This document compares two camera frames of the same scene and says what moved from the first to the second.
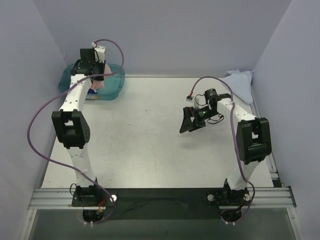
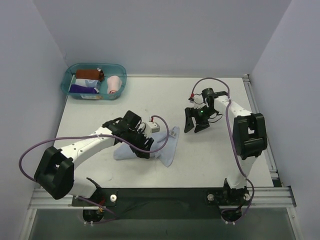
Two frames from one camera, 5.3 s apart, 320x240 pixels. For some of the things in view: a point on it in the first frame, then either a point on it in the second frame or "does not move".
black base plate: [162, 204] does not move
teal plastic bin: [113, 83] does not move
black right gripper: [192, 118] does not move
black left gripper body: [98, 75] -> [139, 143]
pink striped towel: [97, 84] -> [114, 83]
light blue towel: [240, 82] -> [166, 154]
